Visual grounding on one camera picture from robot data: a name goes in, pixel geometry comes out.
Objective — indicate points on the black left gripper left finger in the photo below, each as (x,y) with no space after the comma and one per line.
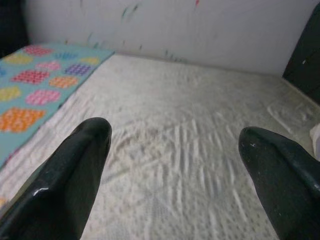
(57,187)

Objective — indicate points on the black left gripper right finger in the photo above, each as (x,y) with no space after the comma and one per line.
(287,187)

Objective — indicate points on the teal blanket with colourful shapes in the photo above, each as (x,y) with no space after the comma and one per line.
(37,82)

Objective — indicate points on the black tufted headboard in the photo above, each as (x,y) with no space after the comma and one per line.
(305,55)

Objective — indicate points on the grey quilted mattress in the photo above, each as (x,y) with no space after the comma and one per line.
(175,112)

